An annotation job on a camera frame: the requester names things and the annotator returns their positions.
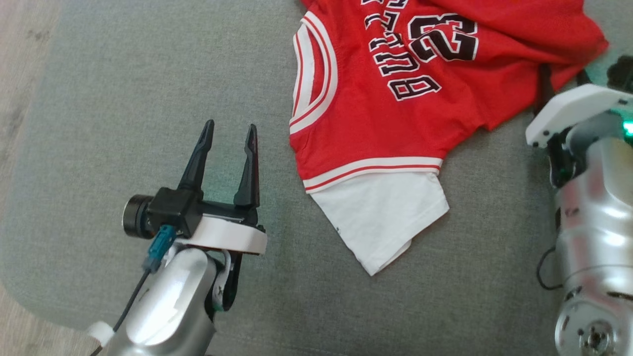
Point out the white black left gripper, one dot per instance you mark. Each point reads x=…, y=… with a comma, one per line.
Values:
x=227, y=237

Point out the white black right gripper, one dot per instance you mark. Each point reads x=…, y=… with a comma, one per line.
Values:
x=573, y=109

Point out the red basketball jersey white undershirt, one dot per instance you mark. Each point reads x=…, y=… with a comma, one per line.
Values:
x=371, y=128

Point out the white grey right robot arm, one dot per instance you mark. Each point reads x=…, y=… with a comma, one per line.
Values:
x=598, y=222

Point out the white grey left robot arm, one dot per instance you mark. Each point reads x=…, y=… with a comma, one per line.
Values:
x=168, y=301

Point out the black cylinder on left gripper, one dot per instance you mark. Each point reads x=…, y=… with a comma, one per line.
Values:
x=134, y=216

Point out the grey fabric sofa seat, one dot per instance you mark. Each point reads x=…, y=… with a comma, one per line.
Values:
x=148, y=74

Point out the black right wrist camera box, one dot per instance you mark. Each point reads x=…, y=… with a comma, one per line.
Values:
x=622, y=74

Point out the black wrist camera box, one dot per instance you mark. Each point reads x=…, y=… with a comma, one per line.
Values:
x=622, y=74
x=173, y=210

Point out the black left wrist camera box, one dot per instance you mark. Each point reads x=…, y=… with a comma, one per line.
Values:
x=173, y=210

